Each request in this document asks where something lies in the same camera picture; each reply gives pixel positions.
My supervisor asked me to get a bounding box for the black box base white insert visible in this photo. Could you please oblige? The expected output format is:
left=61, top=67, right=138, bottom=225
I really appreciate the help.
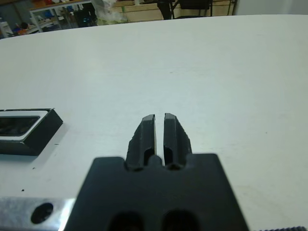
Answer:
left=0, top=108, right=64, bottom=156

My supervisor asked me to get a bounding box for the black upright bag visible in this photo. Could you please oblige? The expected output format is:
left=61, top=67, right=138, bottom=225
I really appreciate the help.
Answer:
left=156, top=1, right=174, bottom=20

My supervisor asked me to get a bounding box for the yellow green bag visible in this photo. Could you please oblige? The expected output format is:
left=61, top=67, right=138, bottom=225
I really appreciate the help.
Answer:
left=96, top=16, right=129, bottom=25

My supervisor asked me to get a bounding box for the person in orange clothes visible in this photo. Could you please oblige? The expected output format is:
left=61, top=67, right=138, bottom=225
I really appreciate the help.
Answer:
left=13, top=21, right=30, bottom=36

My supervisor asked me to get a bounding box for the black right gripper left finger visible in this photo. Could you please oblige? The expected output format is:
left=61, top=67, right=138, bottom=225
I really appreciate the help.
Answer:
left=126, top=113, right=158, bottom=171

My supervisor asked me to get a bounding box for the light wooden crate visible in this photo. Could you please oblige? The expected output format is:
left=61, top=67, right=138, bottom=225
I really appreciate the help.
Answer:
left=113, top=4, right=162, bottom=22

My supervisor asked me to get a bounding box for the white framed desk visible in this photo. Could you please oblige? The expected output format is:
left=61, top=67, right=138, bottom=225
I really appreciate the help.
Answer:
left=28, top=0, right=97, bottom=33

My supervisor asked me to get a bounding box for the white plastic bag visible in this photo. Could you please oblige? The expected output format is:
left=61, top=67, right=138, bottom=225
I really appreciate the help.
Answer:
left=92, top=0, right=121, bottom=20

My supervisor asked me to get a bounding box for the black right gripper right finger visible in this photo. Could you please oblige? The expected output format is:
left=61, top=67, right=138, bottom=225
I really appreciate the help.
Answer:
left=163, top=112, right=193, bottom=169

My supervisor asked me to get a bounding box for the black mesh office chair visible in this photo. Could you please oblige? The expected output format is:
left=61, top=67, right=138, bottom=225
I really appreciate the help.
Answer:
left=168, top=0, right=214, bottom=19

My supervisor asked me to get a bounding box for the black computer tower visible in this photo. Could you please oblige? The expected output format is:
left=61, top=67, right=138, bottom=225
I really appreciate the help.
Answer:
left=74, top=4, right=97, bottom=27

